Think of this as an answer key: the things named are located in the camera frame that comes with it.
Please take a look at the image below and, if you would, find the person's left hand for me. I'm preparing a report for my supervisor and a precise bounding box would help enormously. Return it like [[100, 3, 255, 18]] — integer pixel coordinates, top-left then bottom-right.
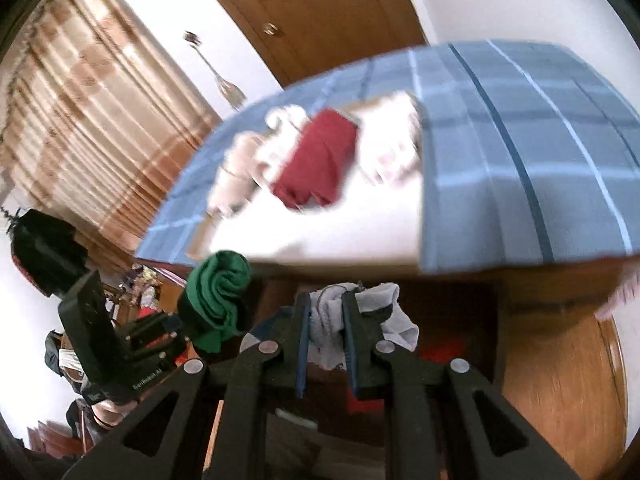
[[92, 396, 146, 431]]

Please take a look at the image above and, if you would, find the dark red underwear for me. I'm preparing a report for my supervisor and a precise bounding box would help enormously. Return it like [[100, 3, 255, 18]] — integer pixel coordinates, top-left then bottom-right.
[[272, 109, 360, 211]]

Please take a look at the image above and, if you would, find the beige striped curtain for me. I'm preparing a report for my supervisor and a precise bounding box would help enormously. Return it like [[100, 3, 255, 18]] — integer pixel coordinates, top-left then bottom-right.
[[0, 0, 223, 261]]

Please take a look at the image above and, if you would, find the blue plaid bedsheet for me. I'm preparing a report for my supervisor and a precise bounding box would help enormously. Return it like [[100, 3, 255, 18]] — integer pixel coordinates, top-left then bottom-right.
[[135, 40, 640, 276]]

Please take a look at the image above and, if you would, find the dark clothes pile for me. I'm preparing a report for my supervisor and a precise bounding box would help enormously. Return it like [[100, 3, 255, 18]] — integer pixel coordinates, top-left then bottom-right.
[[44, 330, 88, 396]]

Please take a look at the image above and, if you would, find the hanging ceiling lamp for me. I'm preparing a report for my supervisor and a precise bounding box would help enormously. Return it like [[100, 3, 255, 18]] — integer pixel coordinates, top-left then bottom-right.
[[182, 30, 246, 111]]

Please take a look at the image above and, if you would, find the grey white underwear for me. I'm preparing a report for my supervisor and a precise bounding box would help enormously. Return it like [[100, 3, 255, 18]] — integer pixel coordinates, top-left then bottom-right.
[[306, 282, 420, 371]]

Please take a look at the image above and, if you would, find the green underwear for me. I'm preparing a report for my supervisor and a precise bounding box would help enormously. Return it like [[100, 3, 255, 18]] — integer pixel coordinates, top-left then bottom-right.
[[177, 250, 253, 356]]

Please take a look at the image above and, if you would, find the dark grey folded cloth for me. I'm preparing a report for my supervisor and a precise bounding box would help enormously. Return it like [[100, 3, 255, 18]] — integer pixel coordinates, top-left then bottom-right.
[[262, 407, 323, 480]]

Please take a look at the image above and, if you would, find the pale pink cloth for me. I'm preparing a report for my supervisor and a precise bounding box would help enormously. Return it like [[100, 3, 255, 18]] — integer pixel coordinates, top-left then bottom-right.
[[594, 262, 640, 322]]

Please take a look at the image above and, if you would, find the cluttered wooden table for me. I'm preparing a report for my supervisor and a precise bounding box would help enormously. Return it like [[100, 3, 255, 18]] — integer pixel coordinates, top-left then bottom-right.
[[102, 265, 188, 321]]

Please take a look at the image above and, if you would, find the wooden bed frame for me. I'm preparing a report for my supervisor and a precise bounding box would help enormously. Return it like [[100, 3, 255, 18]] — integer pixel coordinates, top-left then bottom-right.
[[495, 255, 631, 480]]

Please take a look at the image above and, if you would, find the white shallow box tan rim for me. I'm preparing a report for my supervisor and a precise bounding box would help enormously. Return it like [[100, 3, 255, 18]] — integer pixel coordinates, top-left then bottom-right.
[[187, 90, 426, 268]]

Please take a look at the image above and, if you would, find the black hanging bag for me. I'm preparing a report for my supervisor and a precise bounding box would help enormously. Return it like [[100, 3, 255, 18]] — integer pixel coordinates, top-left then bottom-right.
[[10, 207, 90, 297]]

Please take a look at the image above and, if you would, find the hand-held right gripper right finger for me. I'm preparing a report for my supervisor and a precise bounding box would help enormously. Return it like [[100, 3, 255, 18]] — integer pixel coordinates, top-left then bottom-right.
[[341, 287, 581, 480]]

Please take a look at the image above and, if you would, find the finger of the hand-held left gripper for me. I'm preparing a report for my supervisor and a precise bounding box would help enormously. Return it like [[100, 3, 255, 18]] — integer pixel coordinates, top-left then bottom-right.
[[117, 312, 193, 358]]

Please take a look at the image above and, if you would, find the cream bra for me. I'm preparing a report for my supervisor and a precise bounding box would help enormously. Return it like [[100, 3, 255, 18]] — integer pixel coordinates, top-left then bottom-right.
[[206, 104, 313, 218]]

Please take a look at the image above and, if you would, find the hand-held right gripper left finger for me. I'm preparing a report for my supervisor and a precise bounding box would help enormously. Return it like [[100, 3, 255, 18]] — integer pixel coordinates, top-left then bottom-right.
[[62, 292, 313, 480]]

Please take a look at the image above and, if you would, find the wooden door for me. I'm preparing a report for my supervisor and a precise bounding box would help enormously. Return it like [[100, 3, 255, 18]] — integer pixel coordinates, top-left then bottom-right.
[[185, 0, 428, 88]]

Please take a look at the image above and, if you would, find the white pink underwear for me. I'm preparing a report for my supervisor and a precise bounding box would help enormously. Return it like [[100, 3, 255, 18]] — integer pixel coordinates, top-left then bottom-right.
[[357, 92, 426, 188]]

